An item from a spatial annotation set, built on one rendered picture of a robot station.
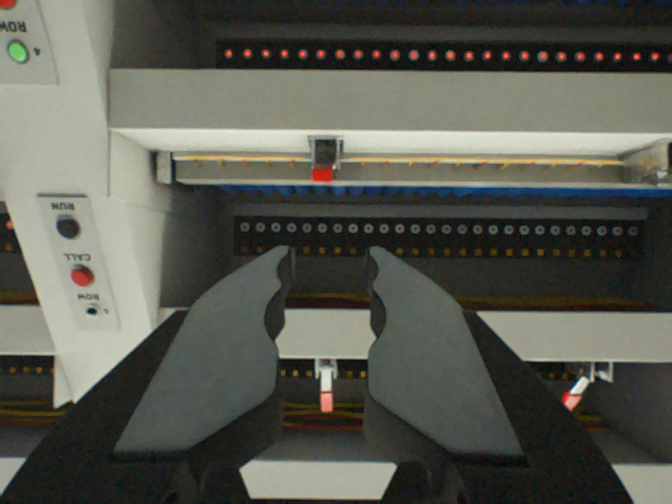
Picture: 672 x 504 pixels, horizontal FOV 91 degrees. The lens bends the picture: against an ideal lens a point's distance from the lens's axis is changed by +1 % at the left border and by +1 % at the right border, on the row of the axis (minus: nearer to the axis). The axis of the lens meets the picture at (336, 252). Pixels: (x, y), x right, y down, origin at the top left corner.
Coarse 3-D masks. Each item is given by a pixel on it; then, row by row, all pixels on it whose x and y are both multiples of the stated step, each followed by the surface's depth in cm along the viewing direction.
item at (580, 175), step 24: (192, 168) 30; (216, 168) 30; (240, 168) 30; (264, 168) 30; (288, 168) 30; (312, 168) 30; (360, 168) 30; (384, 168) 30; (408, 168) 30; (432, 168) 30; (456, 168) 30; (480, 168) 30; (504, 168) 30; (528, 168) 30; (552, 168) 30; (576, 168) 30; (600, 168) 30
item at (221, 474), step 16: (208, 464) 5; (224, 464) 5; (400, 464) 5; (416, 464) 5; (208, 480) 5; (224, 480) 5; (240, 480) 5; (400, 480) 5; (416, 480) 5; (208, 496) 5; (224, 496) 5; (240, 496) 5; (384, 496) 5; (400, 496) 5; (416, 496) 5; (432, 496) 5
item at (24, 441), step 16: (0, 400) 54; (32, 400) 54; (48, 400) 54; (0, 416) 54; (16, 416) 54; (32, 416) 55; (48, 416) 55; (0, 432) 50; (16, 432) 50; (32, 432) 50; (0, 448) 46; (16, 448) 46; (32, 448) 46; (0, 464) 38; (16, 464) 38; (0, 480) 38
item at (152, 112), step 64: (128, 128) 24; (192, 128) 24; (256, 128) 24; (320, 128) 24; (384, 128) 24; (448, 128) 24; (512, 128) 24; (576, 128) 24; (640, 128) 24; (128, 192) 26; (192, 192) 34
